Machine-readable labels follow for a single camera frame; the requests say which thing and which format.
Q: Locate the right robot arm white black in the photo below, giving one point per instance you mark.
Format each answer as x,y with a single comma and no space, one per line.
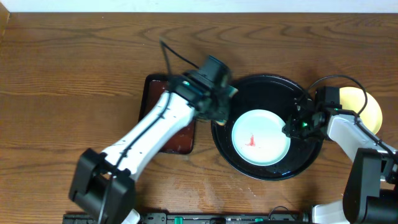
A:
373,161

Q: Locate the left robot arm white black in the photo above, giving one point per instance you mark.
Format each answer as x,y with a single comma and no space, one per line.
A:
103,184

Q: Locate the yellow plate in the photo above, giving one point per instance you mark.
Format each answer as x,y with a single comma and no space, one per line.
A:
352,98

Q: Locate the round black tray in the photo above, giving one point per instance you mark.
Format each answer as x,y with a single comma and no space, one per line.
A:
275,94

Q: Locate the light blue plate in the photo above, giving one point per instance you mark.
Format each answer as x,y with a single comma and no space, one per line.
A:
257,137

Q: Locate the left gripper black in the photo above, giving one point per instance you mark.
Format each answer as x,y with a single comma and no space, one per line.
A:
226,116

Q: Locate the black rectangular water tray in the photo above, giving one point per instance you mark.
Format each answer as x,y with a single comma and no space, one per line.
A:
180,143

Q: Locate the green yellow sponge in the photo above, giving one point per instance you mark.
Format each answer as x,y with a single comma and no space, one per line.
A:
225,105

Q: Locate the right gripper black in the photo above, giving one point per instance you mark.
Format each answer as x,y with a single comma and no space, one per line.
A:
290,129

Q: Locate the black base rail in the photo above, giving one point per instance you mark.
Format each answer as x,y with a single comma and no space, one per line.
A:
163,218

